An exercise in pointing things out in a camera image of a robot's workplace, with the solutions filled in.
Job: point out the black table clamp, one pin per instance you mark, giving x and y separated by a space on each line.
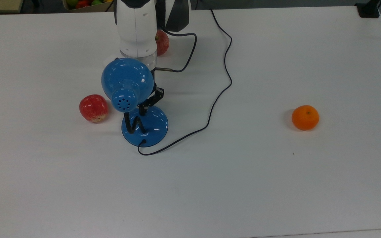
368 10

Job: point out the red apple with yellow patch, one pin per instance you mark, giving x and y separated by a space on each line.
93 108

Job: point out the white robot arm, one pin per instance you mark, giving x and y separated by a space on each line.
136 29

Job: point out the blue desk lamp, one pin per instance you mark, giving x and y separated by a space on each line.
127 77

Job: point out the cardboard fruit box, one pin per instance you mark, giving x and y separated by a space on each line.
88 9

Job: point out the orange mandarin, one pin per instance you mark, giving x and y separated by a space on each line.
305 117

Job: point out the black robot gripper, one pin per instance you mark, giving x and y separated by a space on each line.
158 93

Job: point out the red fruit in box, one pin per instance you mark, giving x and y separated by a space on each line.
82 4

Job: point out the green fruit in box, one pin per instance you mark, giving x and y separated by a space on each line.
71 2

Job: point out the red apple with stem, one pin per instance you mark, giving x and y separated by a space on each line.
163 43

